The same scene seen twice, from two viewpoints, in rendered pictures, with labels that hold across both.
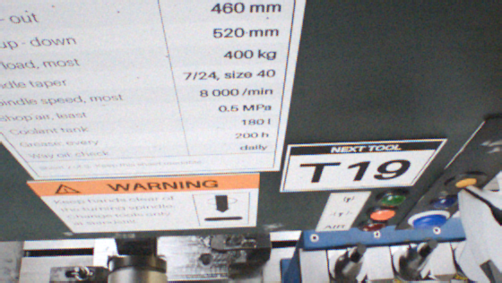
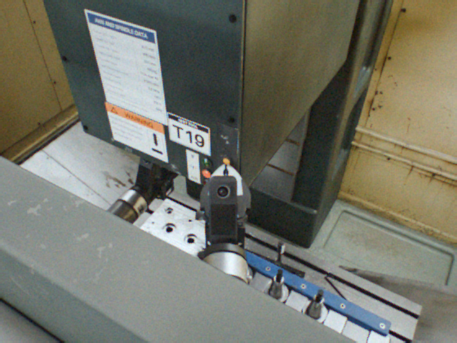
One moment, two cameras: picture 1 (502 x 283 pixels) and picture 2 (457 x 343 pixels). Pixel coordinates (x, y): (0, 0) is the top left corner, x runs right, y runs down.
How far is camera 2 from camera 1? 0.66 m
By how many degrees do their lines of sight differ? 26
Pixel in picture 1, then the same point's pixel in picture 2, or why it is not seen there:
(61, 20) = (117, 46)
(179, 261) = not seen: hidden behind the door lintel
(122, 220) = (128, 137)
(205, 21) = (142, 57)
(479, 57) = (201, 91)
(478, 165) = (226, 150)
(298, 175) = (173, 131)
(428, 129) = (202, 121)
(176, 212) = (143, 139)
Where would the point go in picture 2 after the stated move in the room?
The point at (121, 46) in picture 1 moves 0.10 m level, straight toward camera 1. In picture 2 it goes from (127, 58) to (105, 87)
